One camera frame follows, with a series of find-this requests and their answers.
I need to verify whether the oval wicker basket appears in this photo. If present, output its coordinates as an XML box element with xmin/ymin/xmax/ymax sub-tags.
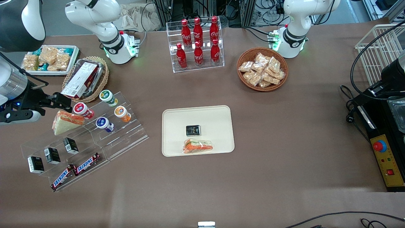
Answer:
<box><xmin>62</xmin><ymin>56</ymin><xmax>110</xmax><ymax>104</ymax></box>

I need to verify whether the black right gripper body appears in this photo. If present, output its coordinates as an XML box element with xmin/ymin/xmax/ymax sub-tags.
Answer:
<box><xmin>0</xmin><ymin>81</ymin><xmax>48</xmax><ymax>114</ymax></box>

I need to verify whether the snickers bar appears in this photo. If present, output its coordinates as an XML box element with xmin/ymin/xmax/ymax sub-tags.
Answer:
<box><xmin>74</xmin><ymin>152</ymin><xmax>101</xmax><ymax>176</ymax></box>
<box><xmin>50</xmin><ymin>164</ymin><xmax>77</xmax><ymax>192</ymax></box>

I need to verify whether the wrapped flat sandwich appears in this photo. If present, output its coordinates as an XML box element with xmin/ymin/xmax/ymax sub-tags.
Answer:
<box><xmin>182</xmin><ymin>138</ymin><xmax>214</xmax><ymax>155</ymax></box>

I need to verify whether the small black carton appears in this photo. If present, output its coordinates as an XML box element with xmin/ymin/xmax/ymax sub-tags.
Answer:
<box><xmin>62</xmin><ymin>137</ymin><xmax>79</xmax><ymax>155</ymax></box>
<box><xmin>27</xmin><ymin>156</ymin><xmax>45</xmax><ymax>174</ymax></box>
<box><xmin>44</xmin><ymin>147</ymin><xmax>61</xmax><ymax>165</ymax></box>

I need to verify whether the red lid gum bottle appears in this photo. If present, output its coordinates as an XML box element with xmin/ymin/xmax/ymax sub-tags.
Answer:
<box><xmin>73</xmin><ymin>102</ymin><xmax>95</xmax><ymax>120</ymax></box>

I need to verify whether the round brown wicker basket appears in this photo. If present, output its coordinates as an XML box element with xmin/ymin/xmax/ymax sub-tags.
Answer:
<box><xmin>236</xmin><ymin>47</ymin><xmax>289</xmax><ymax>92</ymax></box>

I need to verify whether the green lid gum bottle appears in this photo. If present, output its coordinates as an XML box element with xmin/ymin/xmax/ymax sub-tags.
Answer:
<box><xmin>99</xmin><ymin>90</ymin><xmax>119</xmax><ymax>107</ymax></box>

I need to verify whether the black control box yellow panel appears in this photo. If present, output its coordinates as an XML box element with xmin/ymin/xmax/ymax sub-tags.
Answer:
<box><xmin>352</xmin><ymin>94</ymin><xmax>405</xmax><ymax>193</ymax></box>

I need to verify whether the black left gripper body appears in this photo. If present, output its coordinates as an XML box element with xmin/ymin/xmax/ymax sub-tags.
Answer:
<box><xmin>381</xmin><ymin>51</ymin><xmax>405</xmax><ymax>96</ymax></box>

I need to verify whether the wrapped wedge sandwich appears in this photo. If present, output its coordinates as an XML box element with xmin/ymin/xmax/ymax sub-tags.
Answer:
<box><xmin>52</xmin><ymin>110</ymin><xmax>85</xmax><ymax>136</ymax></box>

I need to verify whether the coiled black cable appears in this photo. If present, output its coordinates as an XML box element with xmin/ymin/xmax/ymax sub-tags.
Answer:
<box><xmin>340</xmin><ymin>84</ymin><xmax>359</xmax><ymax>124</ymax></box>

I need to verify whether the white wire basket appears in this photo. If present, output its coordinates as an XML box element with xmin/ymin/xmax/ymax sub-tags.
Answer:
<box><xmin>354</xmin><ymin>23</ymin><xmax>405</xmax><ymax>86</ymax></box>

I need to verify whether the clear acrylic bottle rack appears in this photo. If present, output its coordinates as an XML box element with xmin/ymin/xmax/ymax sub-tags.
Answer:
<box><xmin>166</xmin><ymin>17</ymin><xmax>225</xmax><ymax>74</ymax></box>

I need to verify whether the red white biscuit box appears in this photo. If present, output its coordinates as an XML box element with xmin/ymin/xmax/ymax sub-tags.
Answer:
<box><xmin>60</xmin><ymin>61</ymin><xmax>99</xmax><ymax>99</ymax></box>

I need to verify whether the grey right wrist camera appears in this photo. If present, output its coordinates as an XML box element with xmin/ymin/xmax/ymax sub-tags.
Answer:
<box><xmin>0</xmin><ymin>109</ymin><xmax>42</xmax><ymax>125</ymax></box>

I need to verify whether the clear acrylic stepped rack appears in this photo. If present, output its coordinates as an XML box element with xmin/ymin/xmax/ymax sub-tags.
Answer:
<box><xmin>20</xmin><ymin>92</ymin><xmax>149</xmax><ymax>193</ymax></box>

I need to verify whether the clear rice cracker pack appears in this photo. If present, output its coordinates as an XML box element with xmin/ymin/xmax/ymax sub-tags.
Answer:
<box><xmin>54</xmin><ymin>53</ymin><xmax>71</xmax><ymax>71</ymax></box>
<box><xmin>39</xmin><ymin>46</ymin><xmax>59</xmax><ymax>64</ymax></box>
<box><xmin>22</xmin><ymin>54</ymin><xmax>40</xmax><ymax>71</ymax></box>

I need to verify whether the thin black floor cable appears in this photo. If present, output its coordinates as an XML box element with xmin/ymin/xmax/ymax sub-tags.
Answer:
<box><xmin>284</xmin><ymin>210</ymin><xmax>405</xmax><ymax>228</ymax></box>

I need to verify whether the white rectangular bin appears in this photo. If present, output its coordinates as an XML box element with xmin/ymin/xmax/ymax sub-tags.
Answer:
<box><xmin>20</xmin><ymin>45</ymin><xmax>80</xmax><ymax>77</ymax></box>

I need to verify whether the cream plastic tray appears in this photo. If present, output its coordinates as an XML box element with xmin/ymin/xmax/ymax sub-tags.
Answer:
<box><xmin>162</xmin><ymin>105</ymin><xmax>235</xmax><ymax>157</ymax></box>

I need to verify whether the crumpled beige paper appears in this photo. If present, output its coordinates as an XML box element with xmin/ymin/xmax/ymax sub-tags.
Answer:
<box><xmin>118</xmin><ymin>3</ymin><xmax>162</xmax><ymax>32</ymax></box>

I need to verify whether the orange lid gum bottle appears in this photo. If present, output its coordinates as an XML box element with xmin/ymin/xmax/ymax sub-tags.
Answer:
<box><xmin>114</xmin><ymin>106</ymin><xmax>132</xmax><ymax>123</ymax></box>

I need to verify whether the red cola bottle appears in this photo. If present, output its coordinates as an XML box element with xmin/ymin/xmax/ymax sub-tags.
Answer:
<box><xmin>176</xmin><ymin>43</ymin><xmax>188</xmax><ymax>70</ymax></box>
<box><xmin>210</xmin><ymin>39</ymin><xmax>221</xmax><ymax>66</ymax></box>
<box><xmin>209</xmin><ymin>16</ymin><xmax>220</xmax><ymax>45</ymax></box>
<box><xmin>181</xmin><ymin>19</ymin><xmax>192</xmax><ymax>49</ymax></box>
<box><xmin>193</xmin><ymin>41</ymin><xmax>204</xmax><ymax>67</ymax></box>
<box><xmin>193</xmin><ymin>17</ymin><xmax>204</xmax><ymax>48</ymax></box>

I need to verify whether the thick black cable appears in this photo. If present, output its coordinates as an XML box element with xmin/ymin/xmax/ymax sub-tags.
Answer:
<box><xmin>349</xmin><ymin>20</ymin><xmax>405</xmax><ymax>102</ymax></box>

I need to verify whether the blue lid gum bottle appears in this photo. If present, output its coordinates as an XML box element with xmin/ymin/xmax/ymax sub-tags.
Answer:
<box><xmin>95</xmin><ymin>116</ymin><xmax>115</xmax><ymax>133</ymax></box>

